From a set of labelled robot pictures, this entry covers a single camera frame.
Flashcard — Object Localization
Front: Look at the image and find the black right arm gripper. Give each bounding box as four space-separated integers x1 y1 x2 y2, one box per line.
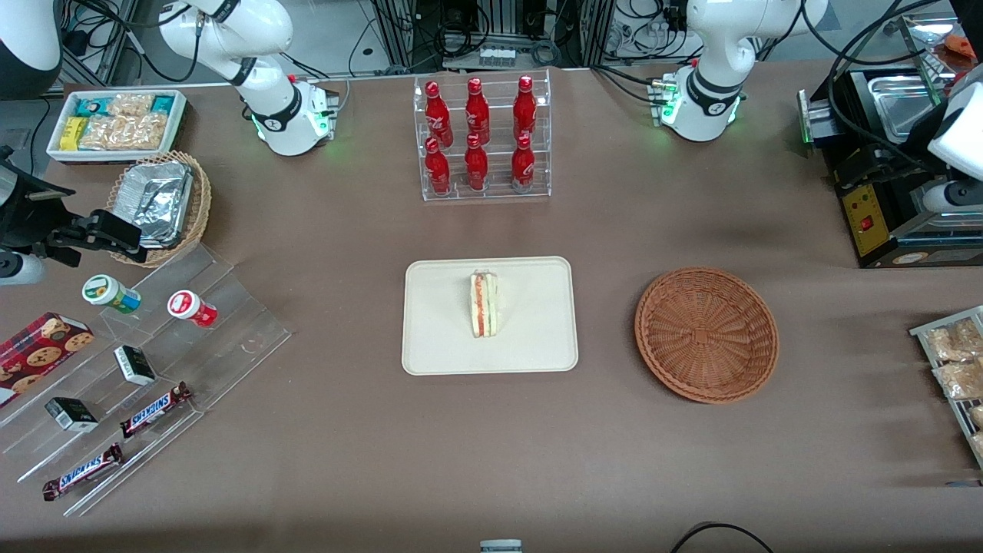
0 146 148 268

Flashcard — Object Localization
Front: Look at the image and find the plastic-wrapped triangle sandwich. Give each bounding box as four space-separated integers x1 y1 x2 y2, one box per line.
470 270 499 339

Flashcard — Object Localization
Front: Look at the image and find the tan wicker basket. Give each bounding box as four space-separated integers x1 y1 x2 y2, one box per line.
106 151 213 268

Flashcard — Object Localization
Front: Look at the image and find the cream rectangular serving tray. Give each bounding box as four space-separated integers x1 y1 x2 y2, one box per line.
402 256 579 376

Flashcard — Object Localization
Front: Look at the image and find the round brown wicker basket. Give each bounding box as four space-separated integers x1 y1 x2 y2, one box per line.
634 267 780 405

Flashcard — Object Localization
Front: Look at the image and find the black tray sealing machine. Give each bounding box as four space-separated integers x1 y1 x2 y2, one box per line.
797 14 983 270

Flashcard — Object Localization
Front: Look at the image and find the stack of foil trays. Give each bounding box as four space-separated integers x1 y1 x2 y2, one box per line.
117 161 194 249

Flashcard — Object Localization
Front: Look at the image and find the green-lidded white cup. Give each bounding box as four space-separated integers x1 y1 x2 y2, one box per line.
81 273 142 315

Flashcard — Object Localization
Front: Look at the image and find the clear bag of crackers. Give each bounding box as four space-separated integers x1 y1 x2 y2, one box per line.
79 93 168 151

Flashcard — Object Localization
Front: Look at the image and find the red-lidded white cup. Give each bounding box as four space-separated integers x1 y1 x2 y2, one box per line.
167 290 219 329

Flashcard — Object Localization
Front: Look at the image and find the white rectangular snack bin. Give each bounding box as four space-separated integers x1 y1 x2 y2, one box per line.
46 89 188 164

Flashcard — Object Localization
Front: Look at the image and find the small black carton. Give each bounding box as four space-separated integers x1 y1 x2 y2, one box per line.
113 345 157 387
44 396 100 433

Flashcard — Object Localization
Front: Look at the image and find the red plaid cookie box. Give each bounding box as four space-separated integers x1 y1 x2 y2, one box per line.
0 311 95 409

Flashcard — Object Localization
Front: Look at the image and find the clear acrylic stepped shelf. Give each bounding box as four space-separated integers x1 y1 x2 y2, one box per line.
0 241 293 517

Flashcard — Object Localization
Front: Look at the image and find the Snickers chocolate bar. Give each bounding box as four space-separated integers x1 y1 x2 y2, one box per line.
41 442 124 502
120 381 194 439

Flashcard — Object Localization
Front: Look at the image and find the red soda bottle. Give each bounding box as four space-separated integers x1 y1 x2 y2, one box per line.
464 134 490 192
424 138 452 196
512 75 538 140
465 78 492 145
511 131 537 190
425 81 455 147

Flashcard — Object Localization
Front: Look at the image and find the clear acrylic bottle rack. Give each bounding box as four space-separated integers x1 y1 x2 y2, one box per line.
413 68 553 203

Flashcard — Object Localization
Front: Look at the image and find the clear bag of pastries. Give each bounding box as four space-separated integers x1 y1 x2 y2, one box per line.
925 319 983 363
932 360 983 401

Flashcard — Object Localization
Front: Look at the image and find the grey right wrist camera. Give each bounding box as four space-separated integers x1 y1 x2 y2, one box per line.
0 253 47 286

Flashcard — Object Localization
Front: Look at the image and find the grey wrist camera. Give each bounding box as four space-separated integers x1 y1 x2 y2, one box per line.
922 180 983 215
0 253 47 286

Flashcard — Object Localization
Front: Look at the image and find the black cable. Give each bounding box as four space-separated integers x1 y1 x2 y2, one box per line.
669 522 777 553

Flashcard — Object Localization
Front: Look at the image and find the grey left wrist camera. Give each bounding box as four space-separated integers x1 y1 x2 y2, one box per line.
922 180 983 215

